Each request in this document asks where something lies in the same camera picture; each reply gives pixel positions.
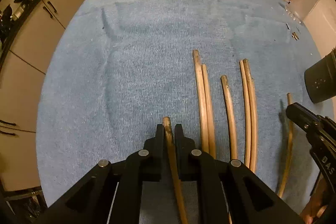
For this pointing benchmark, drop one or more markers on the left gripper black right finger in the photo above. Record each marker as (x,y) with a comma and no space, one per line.
(199,166)

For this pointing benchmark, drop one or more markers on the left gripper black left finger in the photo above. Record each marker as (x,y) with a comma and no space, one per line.
(129,175)

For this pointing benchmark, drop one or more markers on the wooden chopstick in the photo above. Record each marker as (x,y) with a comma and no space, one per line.
(253,111)
(201,101)
(286,150)
(247,151)
(230,117)
(210,115)
(174,171)

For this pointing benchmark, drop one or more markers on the grey lower kitchen cabinets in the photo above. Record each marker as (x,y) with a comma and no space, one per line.
(39,29)

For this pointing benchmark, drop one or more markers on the person's right hand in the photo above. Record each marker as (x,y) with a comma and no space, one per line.
(318,202)

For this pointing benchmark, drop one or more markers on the dark green utensil cup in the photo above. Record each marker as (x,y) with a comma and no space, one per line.
(320,79)

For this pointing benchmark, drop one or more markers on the wood scrap cluster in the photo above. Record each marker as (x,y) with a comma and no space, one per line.
(294,35)

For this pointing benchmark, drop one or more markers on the blue towel mat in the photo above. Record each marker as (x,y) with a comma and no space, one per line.
(278,62)

